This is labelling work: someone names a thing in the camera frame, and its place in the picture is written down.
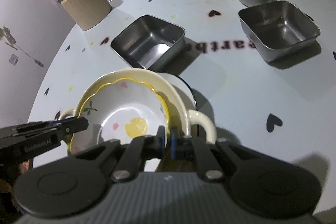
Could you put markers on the square stainless steel bowl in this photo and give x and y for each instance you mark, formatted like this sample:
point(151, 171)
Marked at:
point(147, 40)
point(278, 24)

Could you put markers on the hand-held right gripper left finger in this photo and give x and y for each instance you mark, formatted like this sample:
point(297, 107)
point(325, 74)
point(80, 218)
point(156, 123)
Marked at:
point(160, 140)

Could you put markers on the dark branch wall decal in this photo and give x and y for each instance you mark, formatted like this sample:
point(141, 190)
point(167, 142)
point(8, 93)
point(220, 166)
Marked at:
point(15, 48)

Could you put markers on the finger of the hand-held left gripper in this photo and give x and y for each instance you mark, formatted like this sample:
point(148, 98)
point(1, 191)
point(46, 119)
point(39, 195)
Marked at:
point(72, 129)
point(63, 122)

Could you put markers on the floral scalloped ceramic bowl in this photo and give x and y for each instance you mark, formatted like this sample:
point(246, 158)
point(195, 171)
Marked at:
point(123, 108)

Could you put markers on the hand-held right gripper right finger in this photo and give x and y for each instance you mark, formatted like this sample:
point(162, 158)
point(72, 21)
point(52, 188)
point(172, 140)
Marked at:
point(173, 145)

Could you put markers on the person's left hand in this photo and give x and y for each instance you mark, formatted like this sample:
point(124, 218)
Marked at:
point(25, 165)

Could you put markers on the small square wall sticker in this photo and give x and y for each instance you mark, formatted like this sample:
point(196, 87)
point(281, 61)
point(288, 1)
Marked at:
point(13, 60)

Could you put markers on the beige cylindrical container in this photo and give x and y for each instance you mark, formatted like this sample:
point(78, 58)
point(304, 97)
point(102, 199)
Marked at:
point(86, 8)

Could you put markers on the white square plate black rim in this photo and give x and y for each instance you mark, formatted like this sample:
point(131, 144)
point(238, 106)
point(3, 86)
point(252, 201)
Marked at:
point(181, 87)

